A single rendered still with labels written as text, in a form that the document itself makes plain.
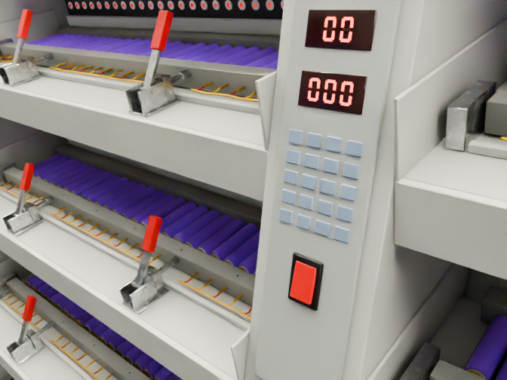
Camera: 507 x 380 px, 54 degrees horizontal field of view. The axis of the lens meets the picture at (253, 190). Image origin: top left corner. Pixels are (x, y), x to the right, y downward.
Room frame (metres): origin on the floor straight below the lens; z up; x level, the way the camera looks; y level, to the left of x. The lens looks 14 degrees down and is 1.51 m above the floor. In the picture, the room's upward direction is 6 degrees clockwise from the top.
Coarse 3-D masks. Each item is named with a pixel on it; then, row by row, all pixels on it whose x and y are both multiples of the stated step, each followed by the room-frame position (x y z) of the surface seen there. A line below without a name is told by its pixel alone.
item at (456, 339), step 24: (456, 264) 0.39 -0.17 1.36; (456, 288) 0.40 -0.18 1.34; (432, 312) 0.36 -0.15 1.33; (456, 312) 0.40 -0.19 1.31; (480, 312) 0.39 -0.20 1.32; (504, 312) 0.37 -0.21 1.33; (408, 336) 0.33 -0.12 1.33; (432, 336) 0.37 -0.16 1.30; (456, 336) 0.37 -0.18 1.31; (480, 336) 0.37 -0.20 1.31; (504, 336) 0.34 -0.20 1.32; (384, 360) 0.30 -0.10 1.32; (408, 360) 0.33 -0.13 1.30; (432, 360) 0.32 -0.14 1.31; (456, 360) 0.35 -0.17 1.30; (480, 360) 0.32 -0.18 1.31; (504, 360) 0.34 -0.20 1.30
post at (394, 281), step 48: (288, 0) 0.34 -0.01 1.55; (432, 0) 0.29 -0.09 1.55; (480, 0) 0.35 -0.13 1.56; (288, 48) 0.33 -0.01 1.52; (432, 48) 0.30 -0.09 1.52; (384, 144) 0.29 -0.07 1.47; (384, 192) 0.28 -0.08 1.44; (384, 240) 0.28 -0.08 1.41; (384, 288) 0.29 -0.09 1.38; (432, 288) 0.36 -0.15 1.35; (384, 336) 0.30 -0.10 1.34
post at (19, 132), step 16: (0, 0) 0.79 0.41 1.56; (16, 0) 0.81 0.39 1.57; (32, 0) 0.83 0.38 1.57; (48, 0) 0.85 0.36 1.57; (64, 0) 0.87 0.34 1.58; (0, 16) 0.79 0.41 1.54; (16, 16) 0.80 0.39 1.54; (64, 16) 0.87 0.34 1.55; (0, 128) 0.78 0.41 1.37; (16, 128) 0.80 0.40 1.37; (32, 128) 0.82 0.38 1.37; (0, 144) 0.78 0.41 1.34; (0, 256) 0.78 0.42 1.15
